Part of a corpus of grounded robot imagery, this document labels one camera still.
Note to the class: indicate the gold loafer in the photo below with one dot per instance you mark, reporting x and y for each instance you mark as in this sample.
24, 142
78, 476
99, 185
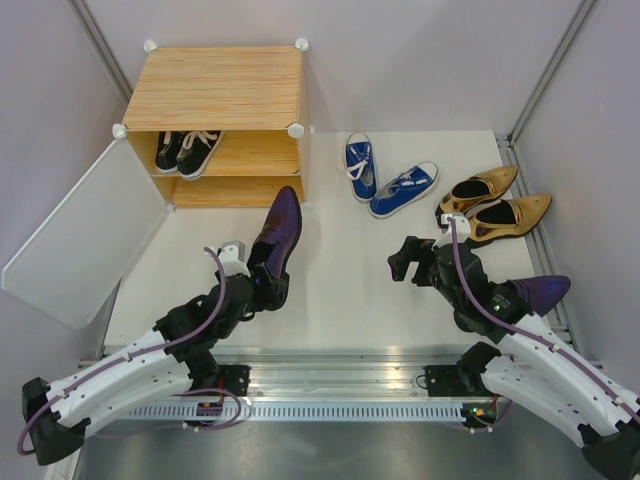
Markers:
513, 218
481, 188

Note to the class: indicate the gold loafer lower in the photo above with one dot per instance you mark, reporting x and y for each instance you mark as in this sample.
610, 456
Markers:
513, 218

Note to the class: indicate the blue canvas sneaker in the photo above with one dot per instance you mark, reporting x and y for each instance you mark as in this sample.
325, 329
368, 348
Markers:
360, 167
407, 188

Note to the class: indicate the gold loafer upper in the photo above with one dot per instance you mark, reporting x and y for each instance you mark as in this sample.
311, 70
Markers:
481, 188

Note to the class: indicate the frosted white cabinet door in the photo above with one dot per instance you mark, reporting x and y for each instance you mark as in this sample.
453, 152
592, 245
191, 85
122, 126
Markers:
73, 261

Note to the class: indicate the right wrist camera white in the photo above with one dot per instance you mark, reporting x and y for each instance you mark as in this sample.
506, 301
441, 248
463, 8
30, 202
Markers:
458, 229

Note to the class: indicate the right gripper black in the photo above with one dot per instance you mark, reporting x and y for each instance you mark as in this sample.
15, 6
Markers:
414, 249

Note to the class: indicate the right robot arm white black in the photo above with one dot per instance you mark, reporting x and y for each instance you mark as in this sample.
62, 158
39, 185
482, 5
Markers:
520, 358

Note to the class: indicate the left aluminium frame post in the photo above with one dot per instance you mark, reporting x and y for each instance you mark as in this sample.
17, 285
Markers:
98, 40

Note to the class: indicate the aluminium mounting rail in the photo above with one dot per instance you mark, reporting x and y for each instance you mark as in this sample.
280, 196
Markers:
317, 375

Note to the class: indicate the purple loafer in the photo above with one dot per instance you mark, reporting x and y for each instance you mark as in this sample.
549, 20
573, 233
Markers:
541, 293
278, 237

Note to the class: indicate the wooden shoe cabinet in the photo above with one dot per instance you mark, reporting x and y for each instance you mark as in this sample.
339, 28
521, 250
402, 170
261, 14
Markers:
255, 95

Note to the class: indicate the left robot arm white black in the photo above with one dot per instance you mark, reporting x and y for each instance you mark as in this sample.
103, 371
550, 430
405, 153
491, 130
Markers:
174, 357

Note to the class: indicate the white slotted cable duct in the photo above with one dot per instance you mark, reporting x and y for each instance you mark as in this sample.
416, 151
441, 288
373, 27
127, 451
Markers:
420, 411

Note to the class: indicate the aluminium frame post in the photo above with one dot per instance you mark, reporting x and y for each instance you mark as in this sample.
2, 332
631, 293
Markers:
572, 31
98, 40

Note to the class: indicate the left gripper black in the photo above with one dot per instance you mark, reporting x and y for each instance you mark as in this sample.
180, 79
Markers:
269, 295

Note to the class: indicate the right aluminium frame post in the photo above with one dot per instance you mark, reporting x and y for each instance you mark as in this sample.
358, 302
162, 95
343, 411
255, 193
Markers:
572, 31

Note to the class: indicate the black canvas sneaker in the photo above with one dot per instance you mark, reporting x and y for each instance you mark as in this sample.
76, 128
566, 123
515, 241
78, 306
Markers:
168, 147
196, 150

